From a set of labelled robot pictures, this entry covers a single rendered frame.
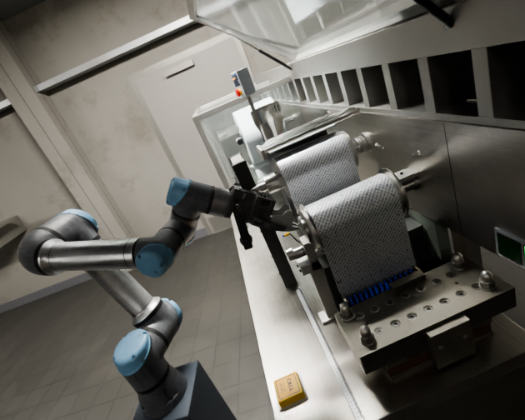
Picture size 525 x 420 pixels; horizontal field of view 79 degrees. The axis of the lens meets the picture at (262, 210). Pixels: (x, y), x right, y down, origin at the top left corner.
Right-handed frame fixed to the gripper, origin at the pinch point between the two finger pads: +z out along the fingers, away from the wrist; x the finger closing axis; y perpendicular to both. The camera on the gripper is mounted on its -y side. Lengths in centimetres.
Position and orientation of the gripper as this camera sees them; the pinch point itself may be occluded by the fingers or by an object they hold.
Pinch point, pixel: (293, 227)
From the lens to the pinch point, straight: 91.1
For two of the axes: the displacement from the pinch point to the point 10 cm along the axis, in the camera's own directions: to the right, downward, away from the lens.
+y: 3.0, -9.1, -2.7
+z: 9.4, 2.3, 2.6
